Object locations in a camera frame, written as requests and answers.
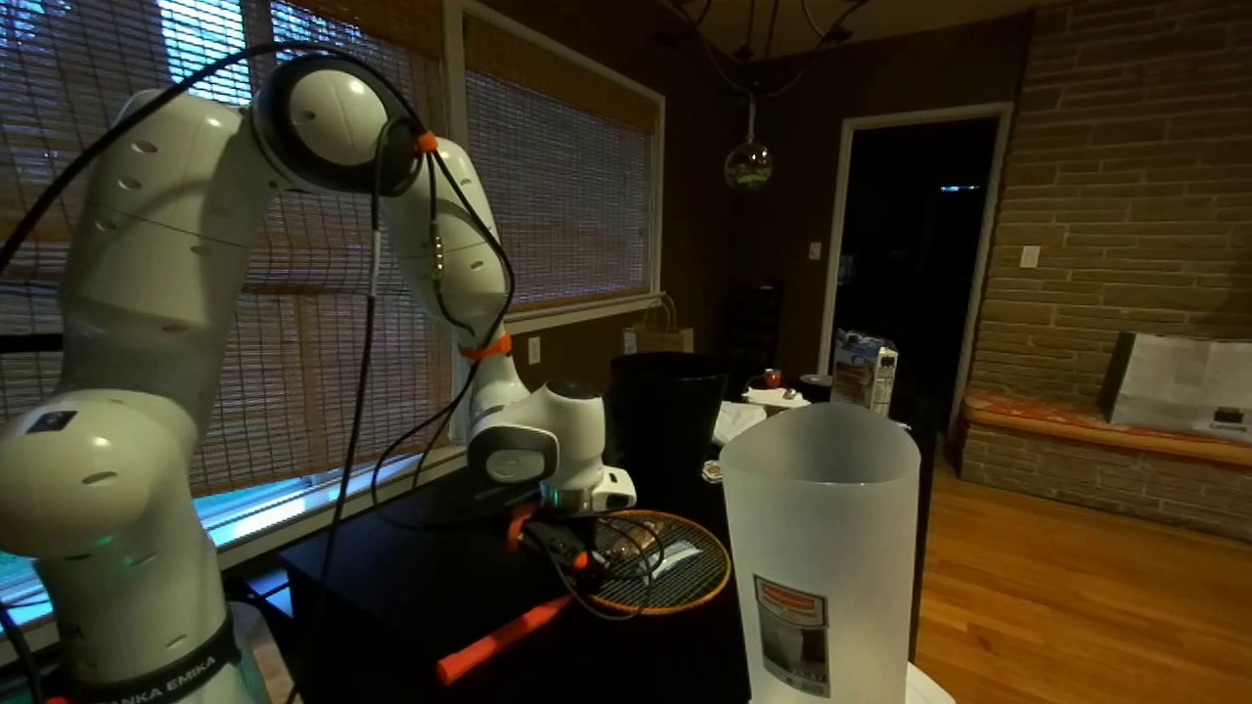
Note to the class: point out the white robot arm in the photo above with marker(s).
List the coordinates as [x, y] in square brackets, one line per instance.
[96, 480]

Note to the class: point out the frosted white plastic pitcher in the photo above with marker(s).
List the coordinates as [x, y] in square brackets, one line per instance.
[824, 538]

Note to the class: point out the hanging glass ball lamp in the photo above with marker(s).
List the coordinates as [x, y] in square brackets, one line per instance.
[748, 166]

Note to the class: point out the white crumpled paper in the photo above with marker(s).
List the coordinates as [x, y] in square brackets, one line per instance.
[731, 418]

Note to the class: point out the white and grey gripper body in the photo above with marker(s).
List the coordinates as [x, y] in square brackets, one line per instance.
[554, 443]

